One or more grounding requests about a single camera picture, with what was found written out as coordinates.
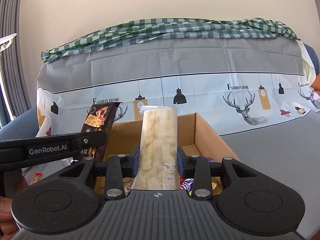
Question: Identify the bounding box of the purple snack packet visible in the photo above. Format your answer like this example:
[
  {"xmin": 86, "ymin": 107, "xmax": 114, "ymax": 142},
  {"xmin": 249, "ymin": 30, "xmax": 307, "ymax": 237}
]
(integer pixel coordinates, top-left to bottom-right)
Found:
[{"xmin": 179, "ymin": 158, "xmax": 215, "ymax": 195}]

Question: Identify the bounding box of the beige long cracker pack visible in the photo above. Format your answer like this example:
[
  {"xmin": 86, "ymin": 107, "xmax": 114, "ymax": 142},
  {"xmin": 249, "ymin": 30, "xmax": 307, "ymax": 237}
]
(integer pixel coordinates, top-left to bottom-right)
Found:
[{"xmin": 132, "ymin": 105, "xmax": 180, "ymax": 190}]

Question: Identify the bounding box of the dark brown cracker pack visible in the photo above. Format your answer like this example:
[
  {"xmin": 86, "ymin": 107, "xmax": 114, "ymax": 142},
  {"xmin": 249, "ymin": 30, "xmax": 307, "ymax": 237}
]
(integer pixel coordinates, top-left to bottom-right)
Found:
[{"xmin": 80, "ymin": 102, "xmax": 120, "ymax": 161}]

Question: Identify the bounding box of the clear bag of brown grains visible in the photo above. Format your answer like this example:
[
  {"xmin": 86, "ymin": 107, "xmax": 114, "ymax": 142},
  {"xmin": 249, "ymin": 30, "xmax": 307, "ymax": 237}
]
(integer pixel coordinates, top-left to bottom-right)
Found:
[{"xmin": 123, "ymin": 178, "xmax": 135, "ymax": 196}]

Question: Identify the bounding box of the small red yellow candy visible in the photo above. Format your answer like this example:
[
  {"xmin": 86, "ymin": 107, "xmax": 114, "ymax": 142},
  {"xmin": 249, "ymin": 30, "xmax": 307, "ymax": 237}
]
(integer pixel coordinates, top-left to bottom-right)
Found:
[{"xmin": 30, "ymin": 173, "xmax": 43, "ymax": 185}]

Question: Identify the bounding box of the person's left hand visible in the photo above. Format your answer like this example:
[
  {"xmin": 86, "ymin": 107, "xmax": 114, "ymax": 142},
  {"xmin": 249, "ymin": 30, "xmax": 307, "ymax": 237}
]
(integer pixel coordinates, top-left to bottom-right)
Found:
[{"xmin": 0, "ymin": 174, "xmax": 29, "ymax": 240}]

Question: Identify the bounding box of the open cardboard box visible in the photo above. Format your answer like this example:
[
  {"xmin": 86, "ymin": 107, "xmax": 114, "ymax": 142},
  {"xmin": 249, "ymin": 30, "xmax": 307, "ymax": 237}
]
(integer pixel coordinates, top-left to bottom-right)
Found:
[{"xmin": 93, "ymin": 112, "xmax": 241, "ymax": 197}]

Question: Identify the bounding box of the grey deer print sofa cover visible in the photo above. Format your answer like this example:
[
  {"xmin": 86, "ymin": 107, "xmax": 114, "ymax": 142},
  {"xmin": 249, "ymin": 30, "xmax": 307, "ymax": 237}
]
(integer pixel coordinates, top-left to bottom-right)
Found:
[{"xmin": 36, "ymin": 37, "xmax": 319, "ymax": 238}]

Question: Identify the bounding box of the green checkered cloth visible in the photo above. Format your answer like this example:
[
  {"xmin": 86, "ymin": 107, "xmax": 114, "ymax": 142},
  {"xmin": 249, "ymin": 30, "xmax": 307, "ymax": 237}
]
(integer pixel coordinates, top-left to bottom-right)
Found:
[{"xmin": 41, "ymin": 18, "xmax": 298, "ymax": 63}]

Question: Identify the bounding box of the orange cushion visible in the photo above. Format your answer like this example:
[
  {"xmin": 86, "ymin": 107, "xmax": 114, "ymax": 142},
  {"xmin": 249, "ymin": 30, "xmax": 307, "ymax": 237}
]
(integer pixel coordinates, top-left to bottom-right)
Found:
[{"xmin": 311, "ymin": 74, "xmax": 320, "ymax": 94}]

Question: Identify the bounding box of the grey window curtain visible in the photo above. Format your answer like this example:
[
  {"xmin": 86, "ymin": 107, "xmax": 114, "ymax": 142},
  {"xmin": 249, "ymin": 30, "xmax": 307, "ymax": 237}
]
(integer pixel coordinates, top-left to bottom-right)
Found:
[{"xmin": 1, "ymin": 0, "xmax": 31, "ymax": 117}]

